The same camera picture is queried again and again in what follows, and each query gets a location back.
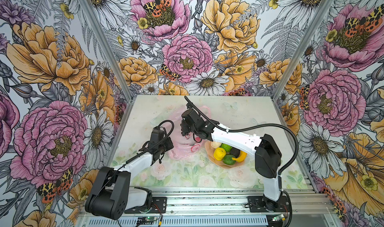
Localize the aluminium rail frame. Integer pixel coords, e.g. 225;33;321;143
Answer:
74;187;340;227

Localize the yellow fake banana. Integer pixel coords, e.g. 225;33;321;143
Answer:
232;151;247;163

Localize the left aluminium corner post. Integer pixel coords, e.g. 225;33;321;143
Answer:
78;0;133;104

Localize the right aluminium corner post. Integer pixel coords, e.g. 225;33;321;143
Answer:
272;0;334;103

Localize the yellow fake lemon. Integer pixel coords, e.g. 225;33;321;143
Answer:
213;147;227;161

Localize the pink plastic bag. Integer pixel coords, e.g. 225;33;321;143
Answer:
167;106;206;161

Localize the right green circuit board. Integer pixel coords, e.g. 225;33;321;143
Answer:
272;214;286;222

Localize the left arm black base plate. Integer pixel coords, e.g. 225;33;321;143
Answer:
124;197;168;214

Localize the pink flower-shaped plate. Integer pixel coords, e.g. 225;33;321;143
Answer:
205;141;246;169

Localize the green fake lime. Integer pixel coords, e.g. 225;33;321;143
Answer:
222;155;237;166
220;143;233;153

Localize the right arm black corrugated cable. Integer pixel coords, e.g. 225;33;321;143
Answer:
183;95;299;227

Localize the green circuit board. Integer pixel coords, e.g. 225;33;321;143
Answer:
136;217;158;227
272;214;286;222

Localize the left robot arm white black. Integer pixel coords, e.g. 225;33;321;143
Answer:
85;127;173;220

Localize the beige fake garlic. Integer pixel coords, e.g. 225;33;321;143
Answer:
210;142;222;149

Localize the left green circuit board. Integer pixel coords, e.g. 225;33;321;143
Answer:
136;217;158;227

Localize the dark fake avocado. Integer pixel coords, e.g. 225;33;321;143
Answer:
230;148;241;158

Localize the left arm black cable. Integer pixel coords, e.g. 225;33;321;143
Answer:
92;119;175;210

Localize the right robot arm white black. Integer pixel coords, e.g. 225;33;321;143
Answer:
181;109;298;212

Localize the aluminium corner post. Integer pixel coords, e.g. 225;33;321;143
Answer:
272;0;334;103
78;0;133;104

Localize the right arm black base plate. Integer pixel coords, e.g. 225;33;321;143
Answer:
244;195;292;213

